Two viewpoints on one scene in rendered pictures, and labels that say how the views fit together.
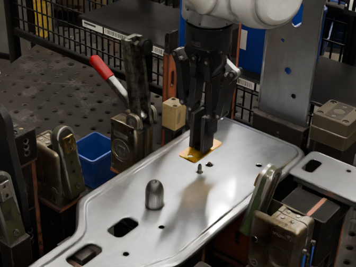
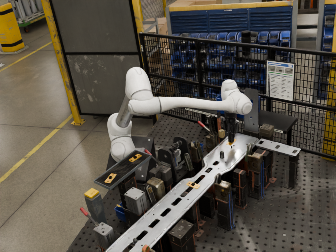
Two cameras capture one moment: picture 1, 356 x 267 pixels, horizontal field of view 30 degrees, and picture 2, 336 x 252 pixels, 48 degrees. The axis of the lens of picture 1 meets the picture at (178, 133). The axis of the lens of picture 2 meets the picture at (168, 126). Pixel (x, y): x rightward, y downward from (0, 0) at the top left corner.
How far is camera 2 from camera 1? 1.44 m
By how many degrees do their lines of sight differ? 5
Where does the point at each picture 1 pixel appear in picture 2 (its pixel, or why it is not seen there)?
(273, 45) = not seen: hidden behind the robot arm
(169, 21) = not seen: hidden behind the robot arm
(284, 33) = not seen: hidden behind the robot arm
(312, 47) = (257, 111)
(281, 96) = (250, 124)
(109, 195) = (210, 156)
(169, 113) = (221, 133)
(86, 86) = (184, 127)
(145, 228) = (221, 163)
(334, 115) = (265, 128)
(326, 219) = (266, 155)
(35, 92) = (168, 131)
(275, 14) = (246, 112)
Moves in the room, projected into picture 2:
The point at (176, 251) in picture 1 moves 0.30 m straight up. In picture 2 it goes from (230, 167) to (228, 126)
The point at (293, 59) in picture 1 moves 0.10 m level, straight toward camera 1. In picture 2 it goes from (252, 114) to (252, 121)
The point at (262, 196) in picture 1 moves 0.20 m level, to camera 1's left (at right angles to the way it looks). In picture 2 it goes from (249, 151) to (218, 154)
